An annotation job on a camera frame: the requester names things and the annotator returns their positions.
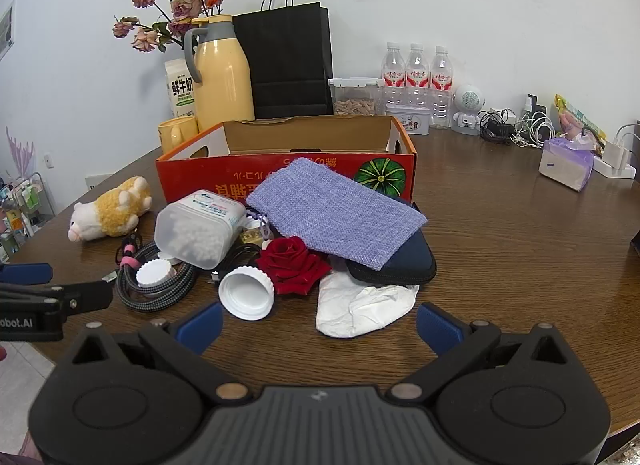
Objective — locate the red artificial rose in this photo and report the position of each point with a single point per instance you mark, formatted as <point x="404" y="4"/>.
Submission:
<point x="290" y="260"/>

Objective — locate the yellow mug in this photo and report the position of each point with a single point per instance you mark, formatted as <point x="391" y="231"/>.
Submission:
<point x="175" y="137"/>

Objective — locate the clear nut container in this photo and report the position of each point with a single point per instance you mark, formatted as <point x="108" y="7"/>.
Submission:
<point x="355" y="105"/>

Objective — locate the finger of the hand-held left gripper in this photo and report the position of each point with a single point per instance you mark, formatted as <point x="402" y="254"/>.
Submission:
<point x="25" y="273"/>
<point x="85" y="297"/>

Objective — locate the pink coral decoration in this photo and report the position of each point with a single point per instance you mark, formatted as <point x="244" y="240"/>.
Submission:
<point x="20" y="150"/>

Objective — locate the black paper bag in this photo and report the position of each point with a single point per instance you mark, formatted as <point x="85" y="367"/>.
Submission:
<point x="285" y="55"/>

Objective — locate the wall poster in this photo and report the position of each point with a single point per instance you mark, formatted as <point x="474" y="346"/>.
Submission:
<point x="6" y="32"/>

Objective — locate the purple tissue pack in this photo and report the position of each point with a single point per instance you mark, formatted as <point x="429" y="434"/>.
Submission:
<point x="565" y="167"/>

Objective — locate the navy zipper case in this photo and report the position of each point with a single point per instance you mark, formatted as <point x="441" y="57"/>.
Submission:
<point x="405" y="267"/>

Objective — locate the white milk carton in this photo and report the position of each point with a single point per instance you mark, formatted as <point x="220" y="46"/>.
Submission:
<point x="180" y="90"/>

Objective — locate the small white bottle cap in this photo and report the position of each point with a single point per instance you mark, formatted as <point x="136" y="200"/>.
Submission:
<point x="152" y="274"/>

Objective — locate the colourful snack packet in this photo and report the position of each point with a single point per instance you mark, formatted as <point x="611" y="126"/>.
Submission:
<point x="575" y="117"/>

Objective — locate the small wall outlet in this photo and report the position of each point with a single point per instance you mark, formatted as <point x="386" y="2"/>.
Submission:
<point x="48" y="160"/>

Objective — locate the wide wall outlet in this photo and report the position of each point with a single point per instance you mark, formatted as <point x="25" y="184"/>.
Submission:
<point x="98" y="181"/>

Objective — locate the black charger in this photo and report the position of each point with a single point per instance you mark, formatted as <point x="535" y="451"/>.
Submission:
<point x="534" y="105"/>

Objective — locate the white robot toy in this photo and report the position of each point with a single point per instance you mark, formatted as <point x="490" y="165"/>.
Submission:
<point x="469" y="97"/>

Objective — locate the white charger plug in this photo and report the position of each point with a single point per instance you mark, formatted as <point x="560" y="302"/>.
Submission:
<point x="616" y="152"/>

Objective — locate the red cardboard box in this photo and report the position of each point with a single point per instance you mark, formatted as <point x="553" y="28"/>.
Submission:
<point x="200" y="180"/>

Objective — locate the purple burlap pouch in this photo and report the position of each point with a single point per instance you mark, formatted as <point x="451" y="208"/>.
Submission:
<point x="335" y="210"/>

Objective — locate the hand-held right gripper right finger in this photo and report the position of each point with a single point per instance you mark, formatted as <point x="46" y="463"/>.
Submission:
<point x="440" y="327"/>

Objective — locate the white power strip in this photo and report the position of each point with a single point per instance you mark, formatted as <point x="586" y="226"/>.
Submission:
<point x="617" y="172"/>

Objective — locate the yellow thermos jug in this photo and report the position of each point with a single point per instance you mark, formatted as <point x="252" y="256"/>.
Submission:
<point x="222" y="80"/>

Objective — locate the yellow alpaca plush toy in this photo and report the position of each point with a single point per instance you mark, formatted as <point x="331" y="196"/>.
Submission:
<point x="115" y="210"/>

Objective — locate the translucent cotton swab container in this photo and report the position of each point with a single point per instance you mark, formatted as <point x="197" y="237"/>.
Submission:
<point x="195" y="235"/>

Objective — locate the white tin box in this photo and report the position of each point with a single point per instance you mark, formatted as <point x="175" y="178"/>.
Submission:
<point x="407" y="120"/>

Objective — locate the white cloth bag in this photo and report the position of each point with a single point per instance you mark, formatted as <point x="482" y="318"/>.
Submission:
<point x="345" y="310"/>

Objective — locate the large white ridged cap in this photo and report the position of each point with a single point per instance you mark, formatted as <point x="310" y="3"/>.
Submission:
<point x="245" y="295"/>

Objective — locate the small yellow patterned box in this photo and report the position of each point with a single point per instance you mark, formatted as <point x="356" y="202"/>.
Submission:
<point x="250" y="236"/>

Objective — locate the metal shelf cart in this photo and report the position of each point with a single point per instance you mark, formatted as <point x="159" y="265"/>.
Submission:
<point x="20" y="205"/>

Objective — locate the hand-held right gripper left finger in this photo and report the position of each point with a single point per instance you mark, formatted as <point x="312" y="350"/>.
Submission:
<point x="200" y="327"/>

